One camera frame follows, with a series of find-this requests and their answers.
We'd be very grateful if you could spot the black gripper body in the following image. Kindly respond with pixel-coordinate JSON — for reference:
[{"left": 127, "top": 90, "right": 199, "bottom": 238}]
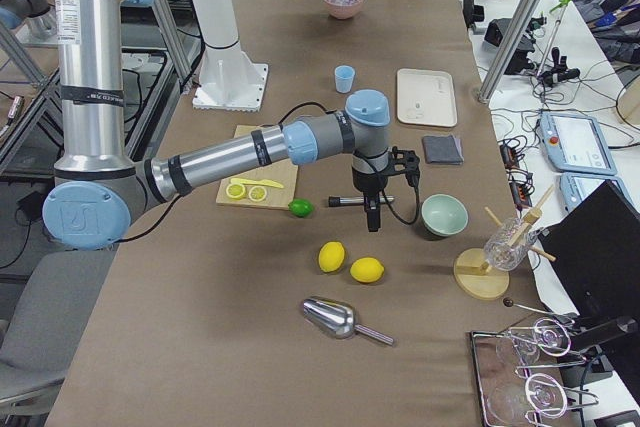
[{"left": 352, "top": 171, "right": 387, "bottom": 211}]

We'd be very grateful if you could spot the light blue plastic cup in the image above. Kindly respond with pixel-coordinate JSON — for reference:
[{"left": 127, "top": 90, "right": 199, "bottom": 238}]
[{"left": 334, "top": 65, "right": 356, "bottom": 94}]

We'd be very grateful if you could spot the metal ice scoop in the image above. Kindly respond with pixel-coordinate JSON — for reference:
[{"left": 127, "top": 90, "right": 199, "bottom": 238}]
[{"left": 300, "top": 296, "right": 395, "bottom": 346}]

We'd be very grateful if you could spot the steel muddler black tip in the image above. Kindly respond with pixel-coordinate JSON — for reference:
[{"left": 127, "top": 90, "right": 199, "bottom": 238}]
[{"left": 327, "top": 195, "right": 395, "bottom": 208}]

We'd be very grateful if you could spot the yellow lemon far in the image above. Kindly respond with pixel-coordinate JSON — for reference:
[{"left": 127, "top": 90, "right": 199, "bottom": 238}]
[{"left": 349, "top": 257, "right": 385, "bottom": 284}]

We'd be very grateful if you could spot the yellow lemon near board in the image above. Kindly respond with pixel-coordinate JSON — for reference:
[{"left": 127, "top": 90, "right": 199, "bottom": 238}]
[{"left": 318, "top": 241, "right": 346, "bottom": 273}]

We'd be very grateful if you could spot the mint green bowl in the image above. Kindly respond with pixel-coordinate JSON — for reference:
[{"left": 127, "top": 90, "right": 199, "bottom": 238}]
[{"left": 421, "top": 194, "right": 469, "bottom": 237}]

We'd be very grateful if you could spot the green lime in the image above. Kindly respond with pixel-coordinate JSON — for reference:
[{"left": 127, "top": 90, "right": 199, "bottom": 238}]
[{"left": 288, "top": 198, "right": 314, "bottom": 218}]

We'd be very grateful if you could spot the grey folded cloth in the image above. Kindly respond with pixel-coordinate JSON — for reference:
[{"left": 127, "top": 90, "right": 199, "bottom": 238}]
[{"left": 422, "top": 135, "right": 464, "bottom": 165}]

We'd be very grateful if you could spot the wooden cutting board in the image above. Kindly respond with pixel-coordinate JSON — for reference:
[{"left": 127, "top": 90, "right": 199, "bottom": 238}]
[{"left": 215, "top": 124, "right": 300, "bottom": 211}]

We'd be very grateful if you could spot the cream rabbit tray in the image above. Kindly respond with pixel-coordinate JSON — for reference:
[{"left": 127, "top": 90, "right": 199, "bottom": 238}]
[{"left": 396, "top": 68, "right": 458, "bottom": 128}]

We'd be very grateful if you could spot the lemon slice inner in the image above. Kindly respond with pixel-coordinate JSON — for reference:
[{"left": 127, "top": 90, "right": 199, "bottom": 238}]
[{"left": 247, "top": 185, "right": 268, "bottom": 202}]

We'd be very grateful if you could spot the wooden glass stand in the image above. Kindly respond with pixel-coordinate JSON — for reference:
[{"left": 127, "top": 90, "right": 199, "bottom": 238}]
[{"left": 454, "top": 185, "right": 556, "bottom": 300}]

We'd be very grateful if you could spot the clear patterned glass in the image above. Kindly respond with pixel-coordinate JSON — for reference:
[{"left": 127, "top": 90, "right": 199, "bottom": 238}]
[{"left": 483, "top": 218, "right": 537, "bottom": 271}]

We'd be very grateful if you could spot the yellow plastic knife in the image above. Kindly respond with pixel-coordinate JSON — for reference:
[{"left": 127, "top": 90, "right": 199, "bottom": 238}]
[{"left": 229, "top": 177, "right": 284, "bottom": 189}]

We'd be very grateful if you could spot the teach pendant lower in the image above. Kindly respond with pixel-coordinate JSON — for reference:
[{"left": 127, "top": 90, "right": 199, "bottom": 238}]
[{"left": 559, "top": 172, "right": 627, "bottom": 213}]

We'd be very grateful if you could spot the teach pendant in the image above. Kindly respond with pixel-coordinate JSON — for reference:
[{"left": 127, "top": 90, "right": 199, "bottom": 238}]
[
  {"left": 538, "top": 111, "right": 618, "bottom": 176},
  {"left": 559, "top": 172, "right": 627, "bottom": 213}
]

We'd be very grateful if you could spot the teach pendant upper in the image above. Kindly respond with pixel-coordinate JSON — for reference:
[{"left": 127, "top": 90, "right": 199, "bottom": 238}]
[{"left": 538, "top": 111, "right": 618, "bottom": 176}]

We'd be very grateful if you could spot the black monitor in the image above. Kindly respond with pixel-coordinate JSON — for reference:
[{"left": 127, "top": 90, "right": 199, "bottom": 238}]
[{"left": 541, "top": 181, "right": 639, "bottom": 321}]

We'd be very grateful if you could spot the grey chair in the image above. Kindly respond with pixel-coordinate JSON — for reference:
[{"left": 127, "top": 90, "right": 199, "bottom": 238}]
[{"left": 1, "top": 250, "right": 115, "bottom": 416}]

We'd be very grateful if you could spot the black camera cable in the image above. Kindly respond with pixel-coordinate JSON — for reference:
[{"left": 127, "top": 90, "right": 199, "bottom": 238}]
[{"left": 357, "top": 154, "right": 422, "bottom": 226}]

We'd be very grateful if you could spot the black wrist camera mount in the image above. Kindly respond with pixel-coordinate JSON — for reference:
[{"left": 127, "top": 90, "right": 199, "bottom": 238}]
[{"left": 390, "top": 146, "right": 420, "bottom": 188}]

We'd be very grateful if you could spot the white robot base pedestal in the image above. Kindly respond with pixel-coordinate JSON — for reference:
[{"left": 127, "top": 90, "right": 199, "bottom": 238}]
[{"left": 192, "top": 0, "right": 269, "bottom": 112}]

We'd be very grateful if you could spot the aluminium frame post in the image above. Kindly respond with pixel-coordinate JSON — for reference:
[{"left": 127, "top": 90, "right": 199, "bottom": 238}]
[{"left": 478, "top": 0, "right": 539, "bottom": 104}]

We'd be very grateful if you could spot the wire glass rack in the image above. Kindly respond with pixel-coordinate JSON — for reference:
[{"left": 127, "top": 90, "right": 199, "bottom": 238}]
[{"left": 469, "top": 316, "right": 599, "bottom": 426}]

